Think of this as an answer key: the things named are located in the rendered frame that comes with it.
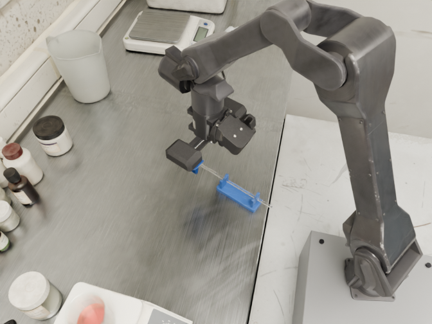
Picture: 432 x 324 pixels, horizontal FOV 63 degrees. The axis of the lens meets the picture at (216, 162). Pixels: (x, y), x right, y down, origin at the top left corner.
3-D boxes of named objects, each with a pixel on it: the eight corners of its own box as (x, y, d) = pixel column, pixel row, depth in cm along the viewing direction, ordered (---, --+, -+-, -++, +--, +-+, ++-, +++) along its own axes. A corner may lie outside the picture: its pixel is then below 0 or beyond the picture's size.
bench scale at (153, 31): (204, 62, 107) (203, 47, 103) (122, 51, 110) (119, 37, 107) (216, 27, 119) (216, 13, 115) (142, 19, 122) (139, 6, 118)
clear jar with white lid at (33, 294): (35, 285, 65) (17, 269, 59) (67, 287, 65) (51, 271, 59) (22, 320, 62) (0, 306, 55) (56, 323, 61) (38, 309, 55)
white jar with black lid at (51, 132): (57, 132, 89) (46, 111, 83) (78, 141, 87) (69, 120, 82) (38, 150, 85) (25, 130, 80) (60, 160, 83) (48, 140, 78)
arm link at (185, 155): (159, 127, 59) (187, 144, 57) (224, 71, 68) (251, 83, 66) (164, 158, 66) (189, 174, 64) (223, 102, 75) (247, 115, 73)
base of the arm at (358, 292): (384, 260, 57) (400, 244, 52) (395, 301, 53) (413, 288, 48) (341, 258, 57) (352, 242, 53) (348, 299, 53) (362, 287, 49)
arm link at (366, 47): (395, 9, 33) (337, 17, 38) (351, 41, 30) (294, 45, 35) (418, 248, 49) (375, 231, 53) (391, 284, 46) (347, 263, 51)
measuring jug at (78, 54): (45, 92, 98) (22, 45, 86) (77, 67, 105) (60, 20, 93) (98, 114, 93) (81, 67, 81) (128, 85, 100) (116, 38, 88)
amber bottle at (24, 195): (31, 188, 79) (11, 161, 71) (43, 195, 77) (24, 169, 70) (16, 200, 77) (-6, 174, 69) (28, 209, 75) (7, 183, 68)
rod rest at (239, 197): (262, 202, 76) (263, 193, 74) (253, 213, 75) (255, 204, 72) (224, 179, 80) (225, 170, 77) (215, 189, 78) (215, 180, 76)
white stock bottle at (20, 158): (48, 170, 82) (30, 142, 74) (34, 189, 78) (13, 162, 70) (27, 165, 83) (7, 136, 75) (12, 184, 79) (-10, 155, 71)
